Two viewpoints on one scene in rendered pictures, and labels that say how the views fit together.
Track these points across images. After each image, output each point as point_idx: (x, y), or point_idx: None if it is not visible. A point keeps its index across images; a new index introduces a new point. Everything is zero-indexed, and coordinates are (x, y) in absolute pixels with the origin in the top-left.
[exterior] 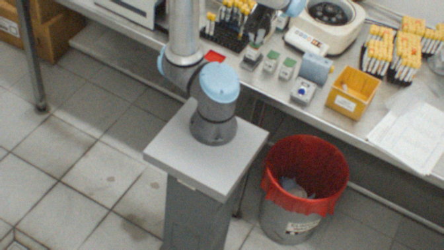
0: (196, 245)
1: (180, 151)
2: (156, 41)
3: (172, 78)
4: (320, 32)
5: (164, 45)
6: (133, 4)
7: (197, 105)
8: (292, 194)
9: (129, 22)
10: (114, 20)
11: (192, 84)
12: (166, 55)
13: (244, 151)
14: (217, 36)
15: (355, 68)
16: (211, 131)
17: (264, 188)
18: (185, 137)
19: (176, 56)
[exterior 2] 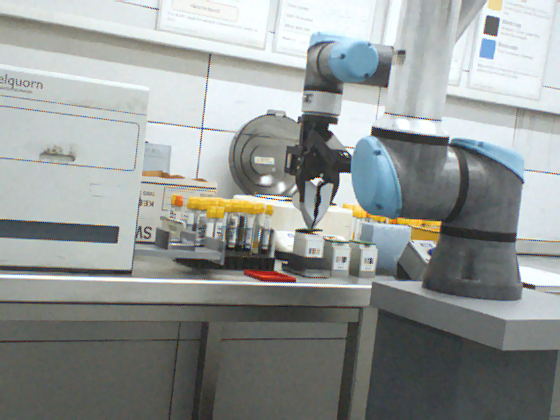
0: None
1: (522, 309)
2: (164, 280)
3: (423, 185)
4: (325, 217)
5: (185, 281)
6: (83, 220)
7: (476, 222)
8: None
9: (72, 273)
10: (45, 275)
11: (470, 170)
12: (414, 129)
13: (543, 295)
14: (226, 255)
15: (423, 226)
16: (513, 262)
17: None
18: (484, 301)
19: (433, 123)
